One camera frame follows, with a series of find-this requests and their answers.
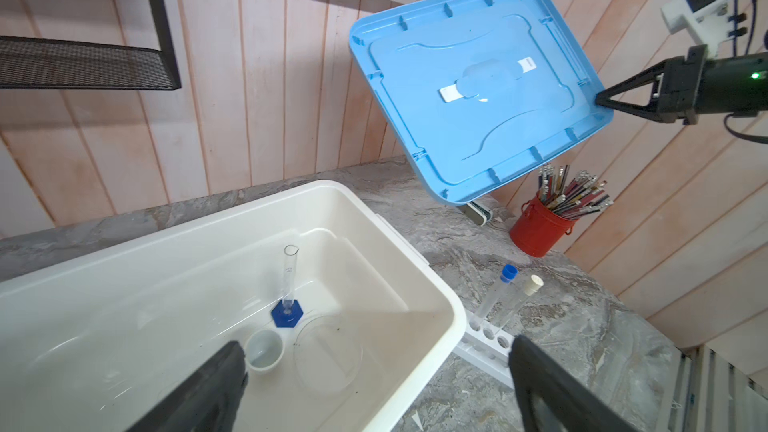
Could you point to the white plastic storage bin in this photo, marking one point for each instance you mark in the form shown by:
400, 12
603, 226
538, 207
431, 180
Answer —
96, 342

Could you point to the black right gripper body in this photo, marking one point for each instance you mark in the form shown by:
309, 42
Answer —
691, 86

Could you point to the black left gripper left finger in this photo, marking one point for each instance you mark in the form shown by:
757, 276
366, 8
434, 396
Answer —
208, 400

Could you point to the blue plastic bin lid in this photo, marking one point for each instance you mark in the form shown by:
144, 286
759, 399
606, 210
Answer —
478, 92

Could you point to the blue base glass cylinder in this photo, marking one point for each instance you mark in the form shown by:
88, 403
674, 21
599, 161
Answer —
288, 312

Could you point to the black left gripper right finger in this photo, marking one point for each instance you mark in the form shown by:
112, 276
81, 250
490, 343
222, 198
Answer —
551, 399

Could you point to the red pencil cup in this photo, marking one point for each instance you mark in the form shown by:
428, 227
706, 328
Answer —
561, 199

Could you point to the black mesh wall basket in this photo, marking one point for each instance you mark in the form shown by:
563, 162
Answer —
40, 63

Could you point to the white test tube rack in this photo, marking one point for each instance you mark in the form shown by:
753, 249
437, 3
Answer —
489, 355

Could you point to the blue capped test tube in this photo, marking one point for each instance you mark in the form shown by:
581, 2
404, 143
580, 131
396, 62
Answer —
500, 287

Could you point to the clear glass petri dish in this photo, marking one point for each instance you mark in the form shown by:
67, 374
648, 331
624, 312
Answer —
328, 354

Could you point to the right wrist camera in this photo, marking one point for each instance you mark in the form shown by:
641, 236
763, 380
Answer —
709, 22

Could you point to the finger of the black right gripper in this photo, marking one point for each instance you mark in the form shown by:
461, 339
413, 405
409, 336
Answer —
637, 96

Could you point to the small white dish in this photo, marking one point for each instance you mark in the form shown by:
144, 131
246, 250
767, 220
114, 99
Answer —
263, 351

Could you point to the white capped test tube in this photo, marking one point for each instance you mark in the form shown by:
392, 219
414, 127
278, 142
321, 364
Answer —
521, 296

